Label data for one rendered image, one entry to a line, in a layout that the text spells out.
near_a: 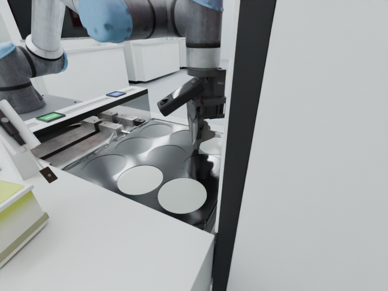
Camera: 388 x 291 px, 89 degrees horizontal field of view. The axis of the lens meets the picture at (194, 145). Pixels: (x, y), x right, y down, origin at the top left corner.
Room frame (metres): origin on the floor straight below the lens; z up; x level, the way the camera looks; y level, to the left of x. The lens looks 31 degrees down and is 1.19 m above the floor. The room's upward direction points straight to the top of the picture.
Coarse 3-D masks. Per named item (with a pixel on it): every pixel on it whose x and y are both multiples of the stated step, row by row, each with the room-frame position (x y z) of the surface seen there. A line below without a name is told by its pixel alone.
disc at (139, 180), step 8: (136, 168) 0.38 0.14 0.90; (144, 168) 0.38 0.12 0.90; (152, 168) 0.38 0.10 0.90; (120, 176) 0.35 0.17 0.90; (128, 176) 0.35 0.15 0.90; (136, 176) 0.35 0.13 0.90; (144, 176) 0.35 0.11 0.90; (152, 176) 0.35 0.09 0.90; (160, 176) 0.35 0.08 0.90; (120, 184) 0.32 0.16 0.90; (128, 184) 0.32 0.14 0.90; (136, 184) 0.32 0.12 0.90; (144, 184) 0.32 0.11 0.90; (152, 184) 0.32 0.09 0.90; (128, 192) 0.30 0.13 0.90; (136, 192) 0.30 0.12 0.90; (144, 192) 0.30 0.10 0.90
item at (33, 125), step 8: (128, 88) 0.88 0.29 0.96; (136, 88) 0.88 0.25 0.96; (144, 88) 0.88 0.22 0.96; (104, 96) 0.76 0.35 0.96; (120, 96) 0.76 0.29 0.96; (80, 104) 0.67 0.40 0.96; (88, 104) 0.68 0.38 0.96; (96, 104) 0.67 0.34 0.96; (104, 104) 0.67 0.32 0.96; (64, 112) 0.60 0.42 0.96; (72, 112) 0.60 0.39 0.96; (80, 112) 0.59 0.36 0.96; (32, 120) 0.53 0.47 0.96; (56, 120) 0.53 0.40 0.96; (32, 128) 0.48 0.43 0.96; (40, 128) 0.48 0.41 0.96
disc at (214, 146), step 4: (208, 140) 0.52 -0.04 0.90; (212, 140) 0.52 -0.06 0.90; (216, 140) 0.52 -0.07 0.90; (220, 140) 0.52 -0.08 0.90; (200, 144) 0.49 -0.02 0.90; (204, 144) 0.49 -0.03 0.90; (208, 144) 0.49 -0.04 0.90; (212, 144) 0.49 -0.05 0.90; (216, 144) 0.49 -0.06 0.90; (220, 144) 0.49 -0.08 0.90; (200, 148) 0.47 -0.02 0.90; (204, 148) 0.47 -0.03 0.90; (208, 148) 0.47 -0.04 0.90; (212, 148) 0.47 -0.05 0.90; (216, 148) 0.47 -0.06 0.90; (220, 148) 0.47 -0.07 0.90; (208, 152) 0.45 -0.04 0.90; (212, 152) 0.45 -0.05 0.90; (216, 152) 0.45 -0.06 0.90; (220, 152) 0.45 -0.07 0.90
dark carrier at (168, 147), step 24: (120, 144) 0.50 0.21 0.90; (144, 144) 0.50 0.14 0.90; (168, 144) 0.49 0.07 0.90; (72, 168) 0.38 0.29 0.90; (96, 168) 0.38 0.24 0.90; (120, 168) 0.38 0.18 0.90; (168, 168) 0.38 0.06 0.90; (192, 168) 0.38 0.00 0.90; (216, 168) 0.38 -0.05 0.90; (120, 192) 0.30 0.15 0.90; (216, 192) 0.30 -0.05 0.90; (192, 216) 0.24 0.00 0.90
